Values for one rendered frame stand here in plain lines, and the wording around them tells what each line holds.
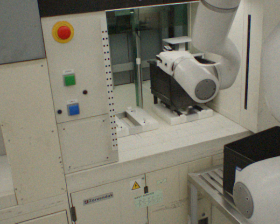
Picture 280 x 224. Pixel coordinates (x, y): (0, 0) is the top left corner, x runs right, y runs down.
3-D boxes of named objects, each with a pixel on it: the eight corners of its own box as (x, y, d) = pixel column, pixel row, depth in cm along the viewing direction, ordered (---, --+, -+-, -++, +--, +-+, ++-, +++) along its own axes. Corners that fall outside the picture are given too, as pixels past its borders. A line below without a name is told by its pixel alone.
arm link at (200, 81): (204, 56, 108) (174, 59, 106) (225, 73, 97) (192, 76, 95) (202, 83, 112) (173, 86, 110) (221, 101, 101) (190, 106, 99)
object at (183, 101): (167, 120, 159) (164, 46, 147) (148, 105, 176) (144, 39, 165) (216, 109, 167) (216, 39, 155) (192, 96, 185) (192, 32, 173)
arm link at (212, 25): (257, -16, 89) (223, 73, 112) (195, -13, 85) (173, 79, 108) (274, 6, 83) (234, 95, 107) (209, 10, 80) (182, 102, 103)
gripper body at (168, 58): (168, 81, 111) (157, 68, 121) (199, 79, 114) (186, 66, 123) (169, 58, 108) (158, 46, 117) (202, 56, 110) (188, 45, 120)
